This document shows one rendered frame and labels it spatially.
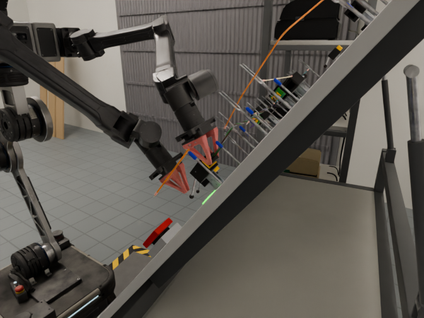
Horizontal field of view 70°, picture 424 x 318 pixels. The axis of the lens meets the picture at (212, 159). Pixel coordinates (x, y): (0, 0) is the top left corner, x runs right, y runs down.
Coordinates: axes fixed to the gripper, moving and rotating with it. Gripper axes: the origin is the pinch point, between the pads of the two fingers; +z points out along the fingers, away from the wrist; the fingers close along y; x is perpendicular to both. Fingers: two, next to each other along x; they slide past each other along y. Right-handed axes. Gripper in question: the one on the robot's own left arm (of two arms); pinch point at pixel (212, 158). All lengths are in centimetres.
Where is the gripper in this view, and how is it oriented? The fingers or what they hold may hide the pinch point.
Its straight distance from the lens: 76.5
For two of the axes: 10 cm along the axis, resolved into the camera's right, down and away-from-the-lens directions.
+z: 4.7, 8.7, 1.4
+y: 5.0, -3.9, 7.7
